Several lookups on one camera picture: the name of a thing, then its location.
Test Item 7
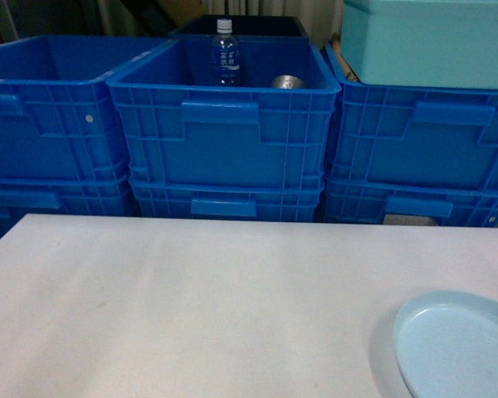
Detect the light blue oval tray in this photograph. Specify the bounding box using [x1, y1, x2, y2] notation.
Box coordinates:
[393, 291, 498, 397]

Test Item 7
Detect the blue crate bottom middle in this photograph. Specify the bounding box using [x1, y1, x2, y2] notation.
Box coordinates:
[129, 178, 323, 222]

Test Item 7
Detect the blue crate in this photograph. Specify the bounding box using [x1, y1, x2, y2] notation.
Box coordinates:
[129, 178, 323, 222]
[0, 35, 163, 182]
[0, 176, 140, 239]
[324, 179, 498, 227]
[107, 36, 339, 190]
[324, 44, 498, 192]

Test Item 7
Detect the blue crate top middle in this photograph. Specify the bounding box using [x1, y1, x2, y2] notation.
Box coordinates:
[107, 36, 339, 190]

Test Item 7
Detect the blue crate bottom right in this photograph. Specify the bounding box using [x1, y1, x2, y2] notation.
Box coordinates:
[324, 179, 498, 227]

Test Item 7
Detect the silver metal can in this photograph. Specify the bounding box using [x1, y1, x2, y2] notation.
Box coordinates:
[271, 75, 307, 90]

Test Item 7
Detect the clear plastic water bottle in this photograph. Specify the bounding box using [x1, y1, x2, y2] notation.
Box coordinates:
[211, 18, 242, 87]

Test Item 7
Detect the blue crate top right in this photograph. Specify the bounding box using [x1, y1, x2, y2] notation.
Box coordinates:
[324, 44, 498, 192]

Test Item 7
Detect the blue crate top left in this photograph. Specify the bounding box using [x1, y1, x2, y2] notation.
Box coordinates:
[0, 35, 163, 182]

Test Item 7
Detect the blue crate bottom left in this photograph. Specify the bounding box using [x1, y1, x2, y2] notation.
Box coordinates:
[0, 176, 140, 239]

